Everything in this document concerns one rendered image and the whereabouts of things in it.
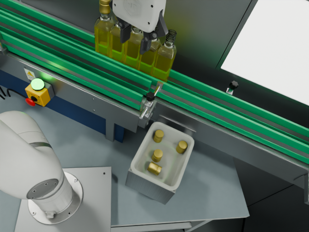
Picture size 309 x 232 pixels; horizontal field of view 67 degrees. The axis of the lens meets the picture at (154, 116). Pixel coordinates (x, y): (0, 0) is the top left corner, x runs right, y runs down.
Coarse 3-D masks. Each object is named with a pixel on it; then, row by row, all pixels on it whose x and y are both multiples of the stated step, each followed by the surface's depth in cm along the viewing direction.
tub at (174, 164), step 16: (160, 128) 89; (144, 144) 82; (160, 144) 91; (176, 144) 92; (192, 144) 85; (144, 160) 86; (160, 160) 87; (176, 160) 88; (144, 176) 75; (160, 176) 84; (176, 176) 81
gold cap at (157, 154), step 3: (156, 150) 84; (159, 150) 84; (153, 153) 84; (156, 153) 84; (159, 153) 84; (162, 153) 84; (153, 156) 84; (156, 156) 83; (159, 156) 83; (153, 159) 86; (156, 159) 84; (159, 159) 85
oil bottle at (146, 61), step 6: (156, 42) 75; (150, 48) 75; (156, 48) 75; (144, 54) 78; (150, 54) 77; (138, 60) 81; (144, 60) 80; (150, 60) 79; (138, 66) 83; (144, 66) 82; (150, 66) 81; (144, 72) 84; (150, 72) 83
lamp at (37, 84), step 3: (33, 81) 87; (36, 81) 87; (39, 81) 87; (42, 81) 88; (33, 84) 86; (36, 84) 87; (39, 84) 87; (42, 84) 88; (33, 87) 87; (36, 87) 87; (39, 87) 87; (42, 87) 89; (36, 90) 88; (39, 90) 88
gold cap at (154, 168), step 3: (153, 162) 83; (150, 165) 82; (153, 165) 82; (156, 165) 82; (150, 168) 82; (153, 168) 81; (156, 168) 81; (159, 168) 82; (150, 171) 82; (153, 171) 82; (156, 171) 81; (159, 171) 81; (156, 174) 82
